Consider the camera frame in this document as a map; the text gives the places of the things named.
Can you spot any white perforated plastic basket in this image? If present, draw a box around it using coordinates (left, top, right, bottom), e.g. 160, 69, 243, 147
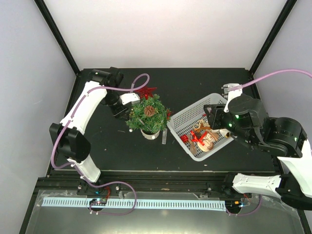
167, 93, 234, 162

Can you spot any brown pine cone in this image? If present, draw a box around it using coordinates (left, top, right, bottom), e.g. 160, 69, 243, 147
144, 105, 156, 117

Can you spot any small green christmas tree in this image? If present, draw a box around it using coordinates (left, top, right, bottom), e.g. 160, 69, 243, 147
126, 94, 170, 140

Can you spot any red glitter star topper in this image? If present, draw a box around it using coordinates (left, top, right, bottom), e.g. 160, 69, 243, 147
135, 86, 157, 100

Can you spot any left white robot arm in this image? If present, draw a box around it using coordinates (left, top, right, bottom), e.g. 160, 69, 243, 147
49, 67, 129, 195

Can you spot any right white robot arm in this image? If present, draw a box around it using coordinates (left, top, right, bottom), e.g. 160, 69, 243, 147
203, 94, 312, 211

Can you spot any gold merry christmas sign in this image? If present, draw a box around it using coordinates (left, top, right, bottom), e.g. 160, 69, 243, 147
193, 119, 210, 131

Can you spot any white mesh bow bell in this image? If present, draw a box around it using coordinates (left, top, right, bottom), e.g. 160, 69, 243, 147
211, 129, 231, 138

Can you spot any beige fabric sack ornament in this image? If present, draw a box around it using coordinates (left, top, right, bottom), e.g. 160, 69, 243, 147
197, 137, 216, 152

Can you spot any red ribbon bow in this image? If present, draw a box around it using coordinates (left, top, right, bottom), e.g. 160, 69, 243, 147
190, 130, 207, 145

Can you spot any red gift box ornament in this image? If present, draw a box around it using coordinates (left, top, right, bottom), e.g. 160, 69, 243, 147
180, 135, 189, 143

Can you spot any red berry sprig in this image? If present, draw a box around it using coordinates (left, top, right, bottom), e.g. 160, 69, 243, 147
166, 109, 172, 120

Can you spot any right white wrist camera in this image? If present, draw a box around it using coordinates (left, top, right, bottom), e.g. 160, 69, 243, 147
221, 83, 242, 113

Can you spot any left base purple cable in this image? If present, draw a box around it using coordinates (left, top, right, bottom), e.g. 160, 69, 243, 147
88, 180, 137, 216

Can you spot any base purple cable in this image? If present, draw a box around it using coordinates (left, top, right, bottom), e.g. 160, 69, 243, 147
88, 180, 137, 216
225, 195, 263, 217

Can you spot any white slotted cable duct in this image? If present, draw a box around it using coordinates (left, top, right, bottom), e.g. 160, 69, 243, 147
41, 197, 226, 212

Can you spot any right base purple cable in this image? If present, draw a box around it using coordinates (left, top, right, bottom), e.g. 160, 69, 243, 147
225, 195, 263, 217

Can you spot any left black frame post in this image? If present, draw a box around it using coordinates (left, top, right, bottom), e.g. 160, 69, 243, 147
34, 0, 80, 75

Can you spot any black frame post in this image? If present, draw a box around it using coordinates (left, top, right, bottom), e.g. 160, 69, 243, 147
249, 0, 297, 75
34, 0, 80, 75

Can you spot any right black frame post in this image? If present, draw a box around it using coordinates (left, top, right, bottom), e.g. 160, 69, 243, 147
249, 0, 297, 75

